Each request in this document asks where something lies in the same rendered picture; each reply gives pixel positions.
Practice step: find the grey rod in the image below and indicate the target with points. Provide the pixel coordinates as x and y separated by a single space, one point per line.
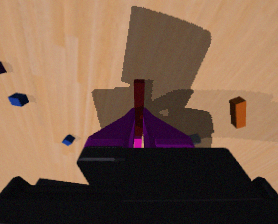
195 138

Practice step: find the small blue block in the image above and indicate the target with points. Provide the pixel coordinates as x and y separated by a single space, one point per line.
68 140
18 99

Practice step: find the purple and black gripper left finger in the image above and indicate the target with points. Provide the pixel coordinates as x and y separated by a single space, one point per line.
116 133

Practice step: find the red rod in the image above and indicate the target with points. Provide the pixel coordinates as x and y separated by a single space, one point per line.
139 87

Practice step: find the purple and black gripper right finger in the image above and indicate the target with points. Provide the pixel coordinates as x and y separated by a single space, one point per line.
162 135

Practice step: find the orange rod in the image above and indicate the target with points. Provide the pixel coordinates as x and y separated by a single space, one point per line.
238 112

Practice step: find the purple rod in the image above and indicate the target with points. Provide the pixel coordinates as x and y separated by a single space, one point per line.
2 69

